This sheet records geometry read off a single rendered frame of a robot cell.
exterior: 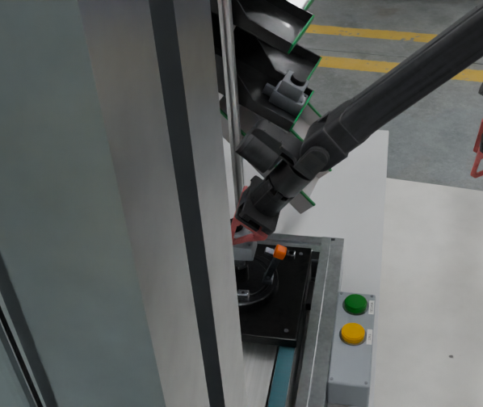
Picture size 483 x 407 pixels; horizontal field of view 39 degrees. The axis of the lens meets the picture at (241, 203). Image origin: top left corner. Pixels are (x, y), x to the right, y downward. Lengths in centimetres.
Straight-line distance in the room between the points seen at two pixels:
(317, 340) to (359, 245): 38
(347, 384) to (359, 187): 67
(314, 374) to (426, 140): 244
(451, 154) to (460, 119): 33
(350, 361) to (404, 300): 29
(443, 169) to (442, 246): 176
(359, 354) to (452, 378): 20
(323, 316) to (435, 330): 24
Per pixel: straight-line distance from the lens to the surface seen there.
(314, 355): 119
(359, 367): 117
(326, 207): 163
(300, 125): 159
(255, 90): 135
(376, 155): 182
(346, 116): 100
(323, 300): 128
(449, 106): 379
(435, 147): 344
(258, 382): 121
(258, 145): 106
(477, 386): 131
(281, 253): 120
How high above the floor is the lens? 188
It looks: 38 degrees down
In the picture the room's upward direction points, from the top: 4 degrees counter-clockwise
